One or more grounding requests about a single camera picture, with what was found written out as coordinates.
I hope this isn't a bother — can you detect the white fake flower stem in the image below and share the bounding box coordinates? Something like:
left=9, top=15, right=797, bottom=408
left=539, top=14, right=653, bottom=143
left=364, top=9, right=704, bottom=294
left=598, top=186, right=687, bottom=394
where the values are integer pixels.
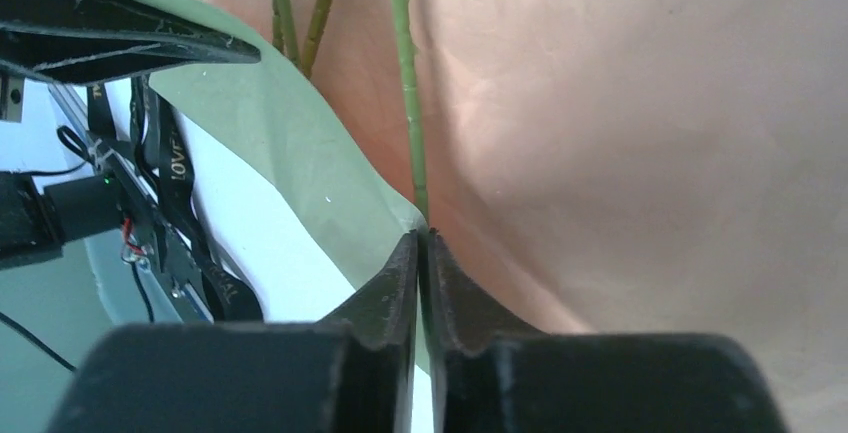
left=390, top=0, right=429, bottom=221

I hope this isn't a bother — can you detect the black ribbon strap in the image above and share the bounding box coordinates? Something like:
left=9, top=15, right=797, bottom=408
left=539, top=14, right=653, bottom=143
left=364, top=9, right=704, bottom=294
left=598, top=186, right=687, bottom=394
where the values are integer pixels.
left=86, top=75, right=265, bottom=323

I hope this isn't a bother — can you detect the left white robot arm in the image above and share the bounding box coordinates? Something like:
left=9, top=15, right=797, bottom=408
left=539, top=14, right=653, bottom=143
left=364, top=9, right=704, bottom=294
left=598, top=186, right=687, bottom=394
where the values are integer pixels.
left=1, top=0, right=261, bottom=263

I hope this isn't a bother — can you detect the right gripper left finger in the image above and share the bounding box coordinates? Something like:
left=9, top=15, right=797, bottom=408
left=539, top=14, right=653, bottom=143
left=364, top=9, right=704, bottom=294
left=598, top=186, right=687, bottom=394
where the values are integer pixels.
left=48, top=232, right=418, bottom=432

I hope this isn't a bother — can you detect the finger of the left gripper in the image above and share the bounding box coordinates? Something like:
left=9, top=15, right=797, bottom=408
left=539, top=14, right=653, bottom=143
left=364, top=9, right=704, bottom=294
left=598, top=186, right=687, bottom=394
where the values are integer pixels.
left=1, top=0, right=261, bottom=85

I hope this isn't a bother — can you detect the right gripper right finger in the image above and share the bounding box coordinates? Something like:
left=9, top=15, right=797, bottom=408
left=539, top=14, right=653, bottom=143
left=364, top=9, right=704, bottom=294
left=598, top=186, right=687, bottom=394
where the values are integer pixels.
left=419, top=231, right=787, bottom=432

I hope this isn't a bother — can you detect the orange wrapping paper sheet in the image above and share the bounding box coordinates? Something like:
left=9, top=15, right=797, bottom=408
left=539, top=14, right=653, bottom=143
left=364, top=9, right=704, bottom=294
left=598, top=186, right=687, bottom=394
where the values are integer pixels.
left=141, top=0, right=847, bottom=432

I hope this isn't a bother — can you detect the yellow fake flower stem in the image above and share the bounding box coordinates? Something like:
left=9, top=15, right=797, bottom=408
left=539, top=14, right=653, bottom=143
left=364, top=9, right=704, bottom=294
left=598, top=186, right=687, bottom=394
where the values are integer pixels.
left=301, top=0, right=333, bottom=78

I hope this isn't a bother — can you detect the pink fake flower stem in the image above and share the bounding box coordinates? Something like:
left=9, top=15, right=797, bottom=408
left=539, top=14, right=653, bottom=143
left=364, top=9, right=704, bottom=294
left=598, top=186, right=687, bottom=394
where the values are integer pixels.
left=272, top=0, right=300, bottom=68

